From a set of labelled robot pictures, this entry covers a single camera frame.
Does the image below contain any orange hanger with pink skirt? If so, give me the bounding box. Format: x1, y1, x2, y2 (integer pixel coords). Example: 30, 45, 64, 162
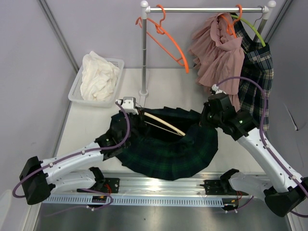
220, 4, 243, 38

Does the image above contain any pink pleated skirt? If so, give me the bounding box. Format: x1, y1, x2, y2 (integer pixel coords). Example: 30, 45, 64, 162
188, 13, 245, 111

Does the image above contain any metal clothes rack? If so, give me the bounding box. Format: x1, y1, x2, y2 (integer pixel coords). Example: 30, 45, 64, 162
139, 0, 276, 106

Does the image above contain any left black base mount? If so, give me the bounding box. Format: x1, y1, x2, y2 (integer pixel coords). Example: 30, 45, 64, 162
89, 178, 120, 194

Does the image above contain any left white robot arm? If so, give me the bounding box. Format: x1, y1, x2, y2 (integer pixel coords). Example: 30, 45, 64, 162
19, 112, 145, 205

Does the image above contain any orange plastic hanger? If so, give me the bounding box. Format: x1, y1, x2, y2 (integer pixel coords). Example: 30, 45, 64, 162
135, 0, 189, 73

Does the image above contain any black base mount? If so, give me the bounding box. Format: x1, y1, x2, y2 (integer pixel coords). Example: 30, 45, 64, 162
199, 180, 248, 196
89, 178, 120, 194

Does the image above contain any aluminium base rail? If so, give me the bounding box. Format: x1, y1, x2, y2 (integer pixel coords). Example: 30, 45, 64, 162
33, 170, 295, 198

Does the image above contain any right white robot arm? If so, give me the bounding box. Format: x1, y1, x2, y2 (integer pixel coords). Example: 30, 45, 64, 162
201, 93, 308, 217

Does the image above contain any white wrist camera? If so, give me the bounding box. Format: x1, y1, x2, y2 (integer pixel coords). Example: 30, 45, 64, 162
210, 84, 226, 95
116, 97, 138, 115

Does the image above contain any cream wooden hanger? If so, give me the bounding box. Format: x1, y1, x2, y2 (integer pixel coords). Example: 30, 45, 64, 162
143, 112, 186, 136

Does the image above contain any slotted cable duct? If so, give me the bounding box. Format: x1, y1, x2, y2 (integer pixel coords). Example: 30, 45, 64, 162
43, 194, 224, 207

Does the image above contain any navy beige plaid skirt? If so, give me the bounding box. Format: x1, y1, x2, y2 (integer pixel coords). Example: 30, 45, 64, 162
234, 21, 274, 131

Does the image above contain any white plastic basket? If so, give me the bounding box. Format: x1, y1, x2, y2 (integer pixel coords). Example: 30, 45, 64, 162
68, 52, 124, 108

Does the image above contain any white cloth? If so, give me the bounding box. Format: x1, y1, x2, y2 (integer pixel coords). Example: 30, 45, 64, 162
80, 51, 120, 101

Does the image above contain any green plaid skirt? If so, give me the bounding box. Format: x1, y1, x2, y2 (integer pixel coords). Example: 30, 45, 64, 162
116, 107, 218, 180

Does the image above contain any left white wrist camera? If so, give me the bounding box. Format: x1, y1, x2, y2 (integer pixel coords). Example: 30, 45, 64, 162
116, 97, 138, 115

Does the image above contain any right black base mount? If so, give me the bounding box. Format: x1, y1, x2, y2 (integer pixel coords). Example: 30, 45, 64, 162
199, 180, 248, 196

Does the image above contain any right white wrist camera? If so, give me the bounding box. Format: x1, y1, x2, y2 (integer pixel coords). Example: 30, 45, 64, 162
210, 84, 226, 95

